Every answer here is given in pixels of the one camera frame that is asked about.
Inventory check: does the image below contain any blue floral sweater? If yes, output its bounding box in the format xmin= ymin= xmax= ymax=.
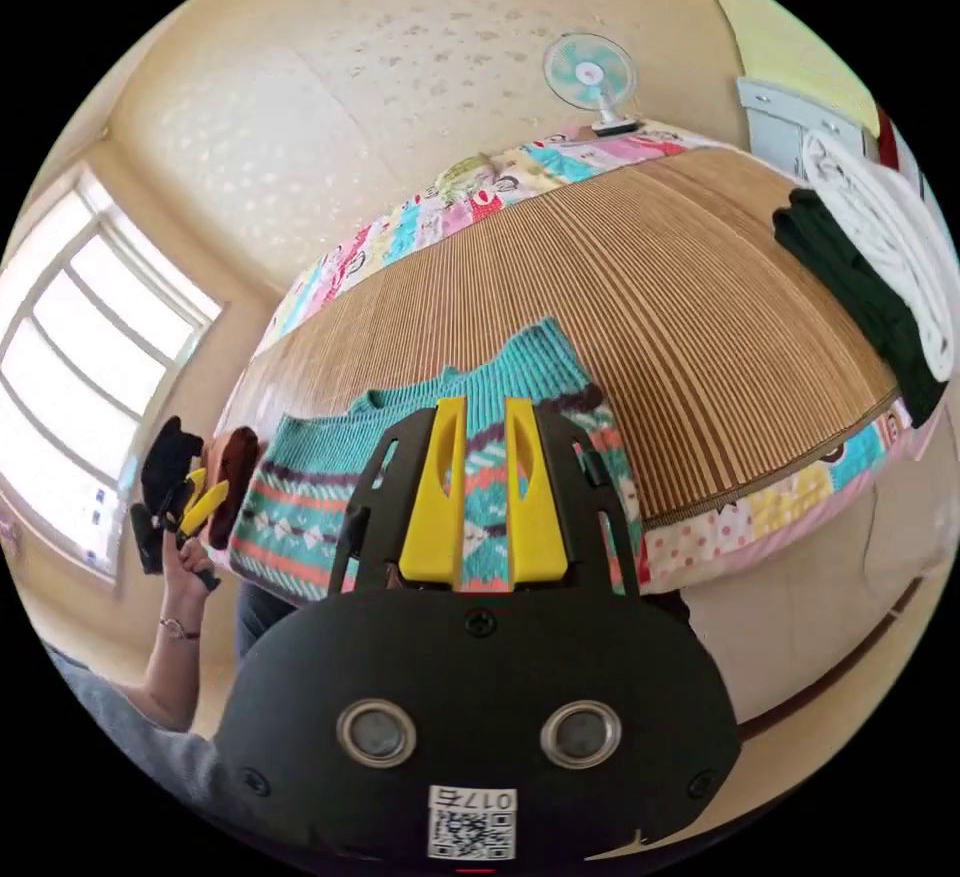
xmin=227 ymin=316 xmax=651 ymax=607

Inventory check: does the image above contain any person's left hand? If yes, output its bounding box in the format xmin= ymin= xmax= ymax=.
xmin=160 ymin=534 xmax=220 ymax=622

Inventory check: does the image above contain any window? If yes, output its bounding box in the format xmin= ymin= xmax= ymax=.
xmin=0 ymin=166 xmax=226 ymax=584

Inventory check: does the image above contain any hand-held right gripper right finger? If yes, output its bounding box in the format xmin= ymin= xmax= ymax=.
xmin=503 ymin=396 xmax=568 ymax=588

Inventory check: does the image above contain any grey cupboard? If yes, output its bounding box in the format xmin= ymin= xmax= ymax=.
xmin=736 ymin=75 xmax=880 ymax=182

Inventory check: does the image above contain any person's body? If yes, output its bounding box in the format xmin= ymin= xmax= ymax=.
xmin=43 ymin=580 xmax=303 ymax=848

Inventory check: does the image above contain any brown pile of clothes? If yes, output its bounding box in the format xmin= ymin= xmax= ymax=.
xmin=203 ymin=426 xmax=263 ymax=551

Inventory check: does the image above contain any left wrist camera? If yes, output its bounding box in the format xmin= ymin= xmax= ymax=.
xmin=129 ymin=504 xmax=165 ymax=576

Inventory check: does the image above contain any small teal fan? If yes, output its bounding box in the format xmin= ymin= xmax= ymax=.
xmin=542 ymin=31 xmax=649 ymax=138

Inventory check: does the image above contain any person's left forearm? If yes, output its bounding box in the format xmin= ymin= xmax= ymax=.
xmin=119 ymin=614 xmax=205 ymax=734

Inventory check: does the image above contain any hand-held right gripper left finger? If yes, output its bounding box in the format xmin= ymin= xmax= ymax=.
xmin=398 ymin=396 xmax=469 ymax=589

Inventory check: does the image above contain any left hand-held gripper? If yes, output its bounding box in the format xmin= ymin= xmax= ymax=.
xmin=140 ymin=415 xmax=231 ymax=591

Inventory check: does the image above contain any bed with woven mat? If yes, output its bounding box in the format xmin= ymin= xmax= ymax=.
xmin=212 ymin=119 xmax=948 ymax=597

